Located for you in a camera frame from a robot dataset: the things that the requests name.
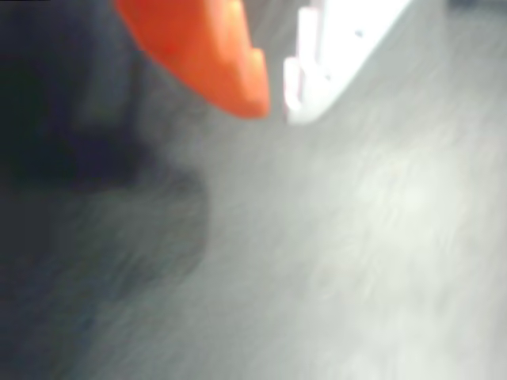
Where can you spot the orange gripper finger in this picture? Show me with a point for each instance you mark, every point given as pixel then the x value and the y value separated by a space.
pixel 198 51

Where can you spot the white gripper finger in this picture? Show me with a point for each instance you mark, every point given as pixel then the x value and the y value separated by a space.
pixel 344 43

